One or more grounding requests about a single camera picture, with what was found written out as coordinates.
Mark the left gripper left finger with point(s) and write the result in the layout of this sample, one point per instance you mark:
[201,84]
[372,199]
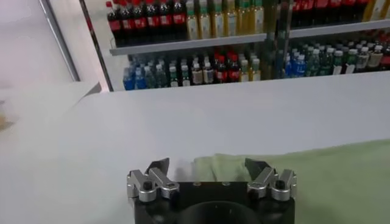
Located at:
[152,187]

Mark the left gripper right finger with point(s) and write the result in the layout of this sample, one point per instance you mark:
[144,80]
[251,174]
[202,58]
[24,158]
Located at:
[274,185]

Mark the light green t-shirt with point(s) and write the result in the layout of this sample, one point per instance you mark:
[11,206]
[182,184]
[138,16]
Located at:
[320,182]

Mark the metal drinks shelving unit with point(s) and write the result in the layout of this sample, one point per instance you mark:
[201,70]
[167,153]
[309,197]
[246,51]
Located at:
[189,44]
[335,30]

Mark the yellow tea bottle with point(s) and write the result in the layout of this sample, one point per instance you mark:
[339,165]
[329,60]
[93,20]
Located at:
[257,19]
[244,20]
[231,22]
[205,23]
[218,22]
[192,24]

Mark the black window frame pole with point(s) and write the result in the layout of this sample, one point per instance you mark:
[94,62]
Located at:
[96,45]

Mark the grey window frame pole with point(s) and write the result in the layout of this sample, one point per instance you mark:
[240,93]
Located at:
[61,42]

